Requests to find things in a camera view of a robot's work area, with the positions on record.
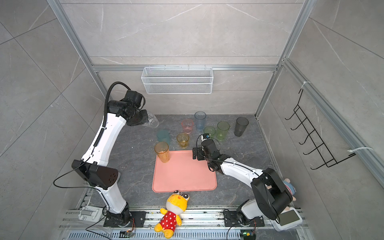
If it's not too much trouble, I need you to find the tall amber glass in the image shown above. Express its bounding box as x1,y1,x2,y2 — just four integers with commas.
154,142,170,163

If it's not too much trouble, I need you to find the yellow plush toy red dress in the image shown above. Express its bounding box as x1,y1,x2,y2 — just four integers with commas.
154,190,190,239

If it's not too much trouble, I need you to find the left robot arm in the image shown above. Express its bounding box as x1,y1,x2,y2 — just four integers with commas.
72,90,149,227

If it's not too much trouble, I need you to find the white wire mesh basket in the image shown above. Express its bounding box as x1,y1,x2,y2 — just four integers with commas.
141,67,214,95

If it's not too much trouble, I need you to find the pink plastic tray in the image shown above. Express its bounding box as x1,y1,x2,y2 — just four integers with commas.
152,150,217,193

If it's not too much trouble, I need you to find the white clip device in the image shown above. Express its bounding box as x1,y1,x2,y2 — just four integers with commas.
78,206,103,223

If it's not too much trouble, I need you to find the blue tall glass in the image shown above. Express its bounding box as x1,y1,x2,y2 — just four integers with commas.
194,111,207,131

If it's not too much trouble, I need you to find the white digital scale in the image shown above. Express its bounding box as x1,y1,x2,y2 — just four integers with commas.
271,207,303,232

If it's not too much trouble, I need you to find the pink glass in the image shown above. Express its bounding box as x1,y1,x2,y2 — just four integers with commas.
181,119,194,134

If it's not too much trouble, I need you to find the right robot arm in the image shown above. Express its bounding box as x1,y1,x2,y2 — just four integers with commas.
193,139,294,224

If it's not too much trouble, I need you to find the dark grey glass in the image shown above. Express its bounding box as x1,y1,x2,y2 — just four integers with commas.
234,117,249,137

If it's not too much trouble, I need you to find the small green glass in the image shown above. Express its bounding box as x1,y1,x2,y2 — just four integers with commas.
204,126,216,139

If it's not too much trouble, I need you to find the small plush doll striped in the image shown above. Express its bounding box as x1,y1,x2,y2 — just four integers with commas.
283,179,296,201

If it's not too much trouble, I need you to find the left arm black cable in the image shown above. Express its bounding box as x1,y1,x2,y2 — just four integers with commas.
101,81,132,128

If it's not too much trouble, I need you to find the clear glass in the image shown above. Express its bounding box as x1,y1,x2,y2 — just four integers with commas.
143,111,159,128

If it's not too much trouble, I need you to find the black wire hook rack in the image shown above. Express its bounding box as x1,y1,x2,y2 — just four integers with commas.
285,89,357,171

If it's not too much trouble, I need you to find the short amber glass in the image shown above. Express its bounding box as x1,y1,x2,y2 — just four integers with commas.
177,133,190,149

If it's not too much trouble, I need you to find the tall green glass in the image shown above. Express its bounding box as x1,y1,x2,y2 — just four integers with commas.
216,121,230,141

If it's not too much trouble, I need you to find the teal frosted cup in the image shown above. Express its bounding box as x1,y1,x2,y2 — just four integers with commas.
157,129,171,145

